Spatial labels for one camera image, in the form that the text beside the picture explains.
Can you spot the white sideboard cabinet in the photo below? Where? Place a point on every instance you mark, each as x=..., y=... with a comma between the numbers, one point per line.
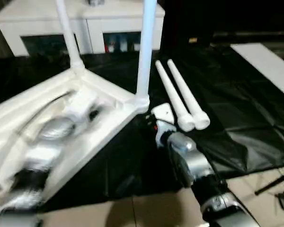
x=38, y=19

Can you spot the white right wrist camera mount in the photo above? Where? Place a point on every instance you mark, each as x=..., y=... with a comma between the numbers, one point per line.
x=163, y=112

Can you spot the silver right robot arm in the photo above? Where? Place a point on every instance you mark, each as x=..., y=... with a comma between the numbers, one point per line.
x=198, y=165

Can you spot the red and white container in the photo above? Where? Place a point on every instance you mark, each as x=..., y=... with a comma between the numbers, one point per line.
x=110, y=47

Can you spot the bag of black items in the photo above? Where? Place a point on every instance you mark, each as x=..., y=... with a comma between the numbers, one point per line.
x=95, y=2

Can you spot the white flat board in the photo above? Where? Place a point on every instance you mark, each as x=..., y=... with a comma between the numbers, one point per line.
x=267, y=66

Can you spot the small yellow label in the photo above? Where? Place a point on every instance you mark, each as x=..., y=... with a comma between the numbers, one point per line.
x=193, y=40

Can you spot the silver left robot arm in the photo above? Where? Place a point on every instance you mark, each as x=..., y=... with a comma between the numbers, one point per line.
x=38, y=146

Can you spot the white plastic table leg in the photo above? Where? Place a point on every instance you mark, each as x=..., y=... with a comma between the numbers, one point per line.
x=172, y=94
x=187, y=94
x=69, y=35
x=145, y=47

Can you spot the black low cabinet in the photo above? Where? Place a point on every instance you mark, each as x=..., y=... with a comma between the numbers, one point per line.
x=227, y=16

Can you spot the black tripod leg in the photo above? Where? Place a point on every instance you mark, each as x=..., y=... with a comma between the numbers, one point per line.
x=274, y=183

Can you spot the white plastic table top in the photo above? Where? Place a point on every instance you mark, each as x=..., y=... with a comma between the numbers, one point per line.
x=97, y=142

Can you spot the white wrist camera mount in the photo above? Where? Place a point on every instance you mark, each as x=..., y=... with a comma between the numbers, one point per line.
x=163, y=112
x=81, y=106

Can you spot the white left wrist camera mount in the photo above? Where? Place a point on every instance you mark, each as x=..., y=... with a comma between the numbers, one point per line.
x=81, y=106

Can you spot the black plastic mat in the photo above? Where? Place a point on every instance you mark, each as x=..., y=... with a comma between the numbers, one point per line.
x=239, y=106

